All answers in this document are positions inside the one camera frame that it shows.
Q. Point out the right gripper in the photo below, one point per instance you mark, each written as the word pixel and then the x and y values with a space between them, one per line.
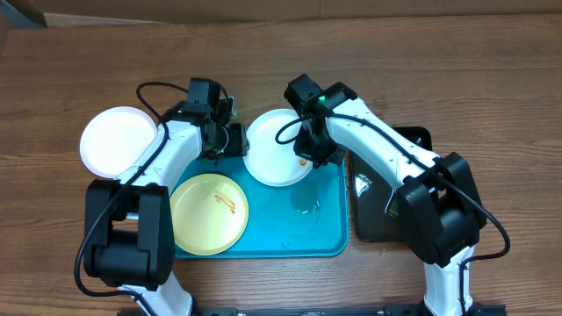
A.
pixel 308 152

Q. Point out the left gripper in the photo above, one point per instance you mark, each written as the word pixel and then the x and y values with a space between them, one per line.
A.
pixel 240 146

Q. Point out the white plate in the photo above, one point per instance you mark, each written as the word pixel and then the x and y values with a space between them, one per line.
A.
pixel 113 140
pixel 269 162

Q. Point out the yellow plate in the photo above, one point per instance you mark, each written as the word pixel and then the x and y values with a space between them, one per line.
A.
pixel 210 213

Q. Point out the green yellow sponge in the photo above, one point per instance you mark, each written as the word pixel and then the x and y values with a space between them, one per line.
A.
pixel 391 208

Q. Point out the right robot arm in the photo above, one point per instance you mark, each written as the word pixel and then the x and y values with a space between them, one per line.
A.
pixel 436 197

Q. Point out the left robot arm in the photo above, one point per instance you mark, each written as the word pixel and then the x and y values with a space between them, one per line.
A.
pixel 128 247

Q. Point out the black water tray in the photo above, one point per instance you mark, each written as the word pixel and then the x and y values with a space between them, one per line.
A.
pixel 371 197

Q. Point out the teal plastic tray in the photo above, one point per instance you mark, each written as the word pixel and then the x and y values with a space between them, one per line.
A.
pixel 307 219

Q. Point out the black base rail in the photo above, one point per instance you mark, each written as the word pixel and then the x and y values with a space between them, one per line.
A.
pixel 387 310

